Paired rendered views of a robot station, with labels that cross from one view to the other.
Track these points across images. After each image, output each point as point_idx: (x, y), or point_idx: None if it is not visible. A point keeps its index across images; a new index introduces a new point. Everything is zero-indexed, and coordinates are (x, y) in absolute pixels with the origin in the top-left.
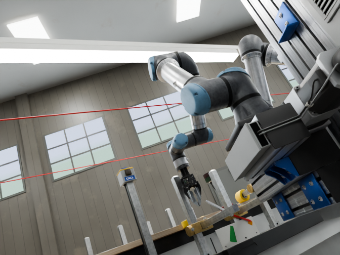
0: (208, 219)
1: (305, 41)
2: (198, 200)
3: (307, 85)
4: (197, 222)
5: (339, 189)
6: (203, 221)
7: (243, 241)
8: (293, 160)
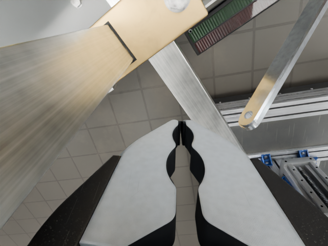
0: (189, 117)
1: None
2: (190, 153)
3: None
4: (132, 70)
5: None
6: (166, 84)
7: (262, 10)
8: None
